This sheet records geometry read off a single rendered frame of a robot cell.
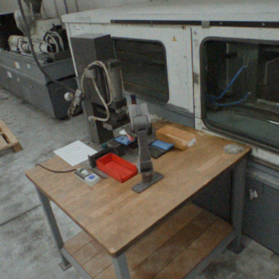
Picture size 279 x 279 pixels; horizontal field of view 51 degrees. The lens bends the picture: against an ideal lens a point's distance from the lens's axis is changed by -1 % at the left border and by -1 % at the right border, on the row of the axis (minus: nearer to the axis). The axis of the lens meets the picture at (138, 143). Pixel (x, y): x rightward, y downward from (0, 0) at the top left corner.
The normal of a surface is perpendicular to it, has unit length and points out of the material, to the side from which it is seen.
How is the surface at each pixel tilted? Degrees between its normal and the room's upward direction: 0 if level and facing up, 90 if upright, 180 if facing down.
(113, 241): 0
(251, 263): 0
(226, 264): 0
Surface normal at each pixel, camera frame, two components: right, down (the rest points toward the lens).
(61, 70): 0.62, 0.31
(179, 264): -0.12, -0.87
